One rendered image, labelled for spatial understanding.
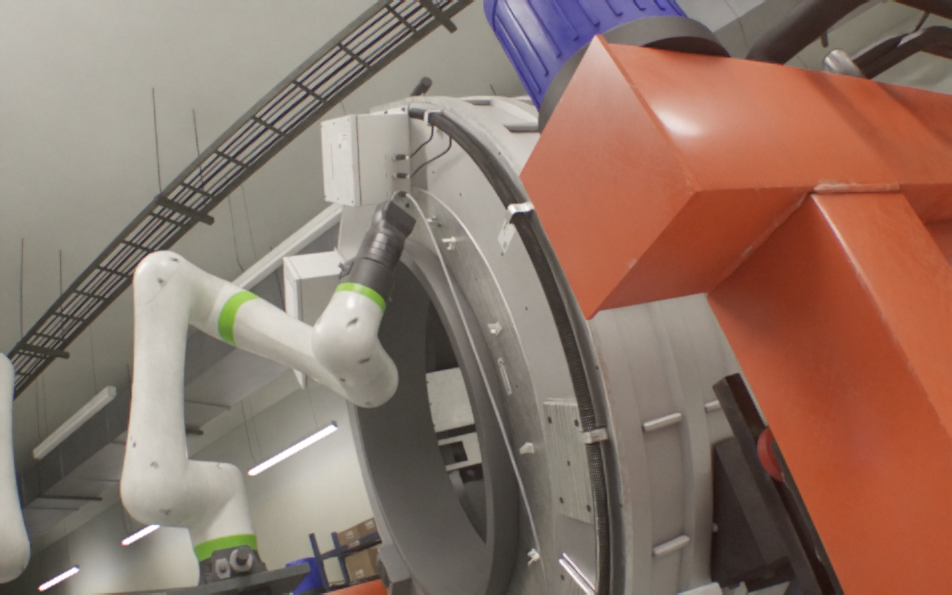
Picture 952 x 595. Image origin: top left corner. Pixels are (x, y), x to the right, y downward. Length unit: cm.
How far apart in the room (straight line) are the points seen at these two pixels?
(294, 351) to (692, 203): 105
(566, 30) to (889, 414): 27
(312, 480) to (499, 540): 767
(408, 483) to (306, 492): 703
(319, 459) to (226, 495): 740
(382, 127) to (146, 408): 69
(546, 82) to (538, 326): 60
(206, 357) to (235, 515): 522
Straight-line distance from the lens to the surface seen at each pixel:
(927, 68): 754
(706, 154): 32
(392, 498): 182
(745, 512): 98
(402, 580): 189
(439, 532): 178
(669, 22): 39
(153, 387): 127
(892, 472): 37
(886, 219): 41
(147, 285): 133
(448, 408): 195
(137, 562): 1204
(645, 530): 92
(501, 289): 105
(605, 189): 34
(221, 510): 132
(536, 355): 99
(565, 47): 40
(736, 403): 51
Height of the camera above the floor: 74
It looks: 24 degrees up
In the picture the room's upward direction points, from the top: 21 degrees counter-clockwise
